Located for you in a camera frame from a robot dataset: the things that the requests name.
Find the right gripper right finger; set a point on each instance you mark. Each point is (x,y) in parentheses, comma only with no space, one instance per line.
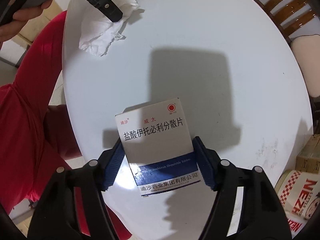
(246,205)

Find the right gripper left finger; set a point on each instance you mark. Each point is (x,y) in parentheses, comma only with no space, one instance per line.
(72,204)

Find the white tissue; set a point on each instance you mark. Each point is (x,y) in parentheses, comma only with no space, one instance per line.
(98,32)

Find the white blue medicine box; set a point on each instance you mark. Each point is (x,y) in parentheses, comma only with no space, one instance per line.
(158,147)

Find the left hand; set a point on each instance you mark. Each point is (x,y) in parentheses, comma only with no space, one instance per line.
(20,19)

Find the Nezha popcorn bucket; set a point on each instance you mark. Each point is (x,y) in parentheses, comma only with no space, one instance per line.
(298,193)

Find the brown cardboard tissue box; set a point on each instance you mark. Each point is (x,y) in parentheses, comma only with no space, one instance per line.
(308,159)

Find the red trousers legs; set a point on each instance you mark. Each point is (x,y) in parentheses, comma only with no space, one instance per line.
(36,137)

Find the beige cushion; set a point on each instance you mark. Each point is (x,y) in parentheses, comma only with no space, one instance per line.
(306,52)

